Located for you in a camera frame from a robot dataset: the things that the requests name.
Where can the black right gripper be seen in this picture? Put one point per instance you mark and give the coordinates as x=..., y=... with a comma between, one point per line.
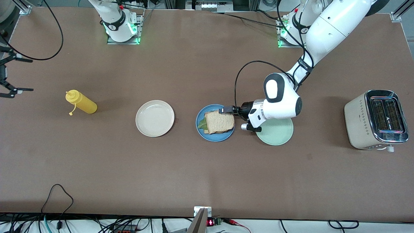
x=2, y=73

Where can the light green round plate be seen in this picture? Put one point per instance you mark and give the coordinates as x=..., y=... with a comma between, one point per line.
x=278, y=134

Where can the circuit board with red display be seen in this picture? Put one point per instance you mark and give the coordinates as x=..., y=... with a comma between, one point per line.
x=214, y=222

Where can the toasted bread slice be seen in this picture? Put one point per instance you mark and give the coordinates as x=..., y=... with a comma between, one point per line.
x=220, y=122

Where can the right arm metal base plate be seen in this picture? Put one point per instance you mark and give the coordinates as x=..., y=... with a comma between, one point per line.
x=123, y=42

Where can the white table edge bracket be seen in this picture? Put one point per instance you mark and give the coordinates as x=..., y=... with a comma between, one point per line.
x=197, y=210

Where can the yellow mustard squeeze bottle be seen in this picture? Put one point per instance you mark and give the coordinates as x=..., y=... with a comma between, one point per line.
x=84, y=104

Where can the blue round plate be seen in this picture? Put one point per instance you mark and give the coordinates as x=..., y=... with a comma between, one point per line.
x=220, y=137

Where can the beige round plate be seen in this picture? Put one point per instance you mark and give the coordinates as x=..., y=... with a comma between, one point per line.
x=155, y=118

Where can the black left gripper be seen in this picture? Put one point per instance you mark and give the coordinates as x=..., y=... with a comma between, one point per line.
x=246, y=109

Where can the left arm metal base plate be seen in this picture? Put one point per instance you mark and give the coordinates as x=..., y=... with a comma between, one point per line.
x=284, y=45

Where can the green lettuce leaf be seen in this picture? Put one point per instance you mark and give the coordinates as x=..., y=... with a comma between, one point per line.
x=202, y=124

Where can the aluminium frame profile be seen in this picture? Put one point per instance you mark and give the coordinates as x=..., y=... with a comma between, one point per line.
x=396, y=16
x=26, y=10

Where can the grey metal camera bar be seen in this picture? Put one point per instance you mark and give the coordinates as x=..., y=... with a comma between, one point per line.
x=199, y=223

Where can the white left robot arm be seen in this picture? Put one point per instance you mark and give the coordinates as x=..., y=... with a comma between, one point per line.
x=336, y=29

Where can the grey device with white lights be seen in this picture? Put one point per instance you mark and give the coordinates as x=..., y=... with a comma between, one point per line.
x=210, y=5

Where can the beige chrome two-slot toaster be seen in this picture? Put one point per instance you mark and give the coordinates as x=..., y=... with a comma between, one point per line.
x=359, y=123

